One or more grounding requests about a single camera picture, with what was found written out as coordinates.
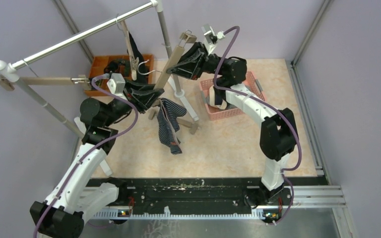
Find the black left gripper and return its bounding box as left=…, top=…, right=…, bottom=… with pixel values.
left=104, top=78, right=165, bottom=127

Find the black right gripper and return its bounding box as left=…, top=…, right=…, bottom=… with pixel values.
left=165, top=42, right=226, bottom=81

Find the black underwear beige waistband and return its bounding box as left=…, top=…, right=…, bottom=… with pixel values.
left=126, top=31, right=148, bottom=84

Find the beige hanger of striped underwear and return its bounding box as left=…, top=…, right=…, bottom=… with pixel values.
left=154, top=30, right=197, bottom=89

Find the navy white striped underwear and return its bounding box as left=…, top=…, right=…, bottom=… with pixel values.
left=157, top=98, right=187, bottom=155

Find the beige hanger of black underwear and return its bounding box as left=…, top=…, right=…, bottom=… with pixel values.
left=116, top=20, right=139, bottom=81

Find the beige hanger of navy underwear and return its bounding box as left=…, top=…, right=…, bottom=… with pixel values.
left=148, top=109, right=198, bottom=135

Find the beige clip hanger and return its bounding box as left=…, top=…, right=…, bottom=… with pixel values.
left=0, top=75, right=92, bottom=91

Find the navy underwear beige waistband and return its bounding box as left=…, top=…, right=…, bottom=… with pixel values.
left=205, top=86, right=235, bottom=111

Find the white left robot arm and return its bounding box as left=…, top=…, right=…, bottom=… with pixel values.
left=30, top=79, right=164, bottom=238

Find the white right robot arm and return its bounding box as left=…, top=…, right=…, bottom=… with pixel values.
left=167, top=42, right=299, bottom=204

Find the orange wooden tray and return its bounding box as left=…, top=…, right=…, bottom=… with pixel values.
left=85, top=54, right=155, bottom=98

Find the pink plastic basket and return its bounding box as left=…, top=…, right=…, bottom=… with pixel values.
left=198, top=71, right=267, bottom=121

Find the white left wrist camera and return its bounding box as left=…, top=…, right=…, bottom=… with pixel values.
left=107, top=73, right=126, bottom=99

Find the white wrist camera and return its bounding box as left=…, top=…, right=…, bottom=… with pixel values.
left=202, top=24, right=225, bottom=54
left=107, top=73, right=126, bottom=99

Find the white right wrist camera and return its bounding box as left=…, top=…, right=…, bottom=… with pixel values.
left=202, top=24, right=225, bottom=54

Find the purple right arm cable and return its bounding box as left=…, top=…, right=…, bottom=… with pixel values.
left=211, top=25, right=302, bottom=226

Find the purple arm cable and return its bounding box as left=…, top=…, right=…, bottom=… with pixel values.
left=211, top=25, right=302, bottom=226
left=32, top=73, right=139, bottom=238

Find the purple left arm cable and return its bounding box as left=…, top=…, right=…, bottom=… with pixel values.
left=32, top=73, right=139, bottom=238

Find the silver clothes rack rail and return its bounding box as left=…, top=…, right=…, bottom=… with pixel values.
left=0, top=0, right=199, bottom=177

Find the aluminium frame rail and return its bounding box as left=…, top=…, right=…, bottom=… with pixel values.
left=244, top=185, right=347, bottom=209

